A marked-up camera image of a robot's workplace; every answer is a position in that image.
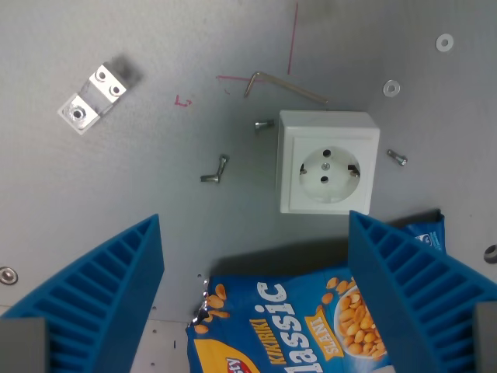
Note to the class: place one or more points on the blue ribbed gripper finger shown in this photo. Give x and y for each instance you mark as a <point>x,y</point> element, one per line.
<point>93,295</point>
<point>419,295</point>

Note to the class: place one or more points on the table fastening bolt head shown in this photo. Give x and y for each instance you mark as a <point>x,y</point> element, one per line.
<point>7,275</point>

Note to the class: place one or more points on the small socket head screw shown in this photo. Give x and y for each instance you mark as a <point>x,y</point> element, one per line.
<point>210,178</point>
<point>397,157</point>
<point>264,125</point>
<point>222,165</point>

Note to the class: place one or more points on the blue peanut snack bag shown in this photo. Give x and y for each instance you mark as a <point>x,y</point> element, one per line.
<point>279,322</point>

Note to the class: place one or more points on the flat metal washer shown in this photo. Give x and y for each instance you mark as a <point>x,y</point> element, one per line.
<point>386,88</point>
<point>438,42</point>

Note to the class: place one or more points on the L-shaped hex key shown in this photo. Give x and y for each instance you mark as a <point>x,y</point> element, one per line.
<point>289,86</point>

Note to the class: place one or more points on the white wall power socket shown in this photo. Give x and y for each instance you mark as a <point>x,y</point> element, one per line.
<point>326,163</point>

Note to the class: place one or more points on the silver metal mounting bracket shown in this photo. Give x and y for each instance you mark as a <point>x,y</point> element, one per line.
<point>93,97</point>

